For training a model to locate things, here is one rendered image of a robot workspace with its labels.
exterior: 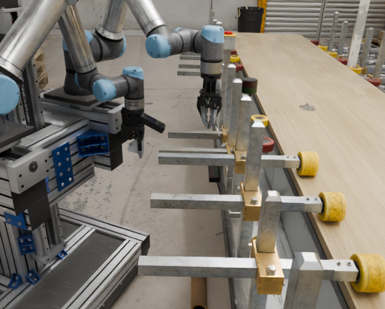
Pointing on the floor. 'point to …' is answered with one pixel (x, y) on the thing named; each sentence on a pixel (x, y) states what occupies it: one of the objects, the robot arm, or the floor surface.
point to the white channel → (358, 32)
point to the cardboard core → (198, 293)
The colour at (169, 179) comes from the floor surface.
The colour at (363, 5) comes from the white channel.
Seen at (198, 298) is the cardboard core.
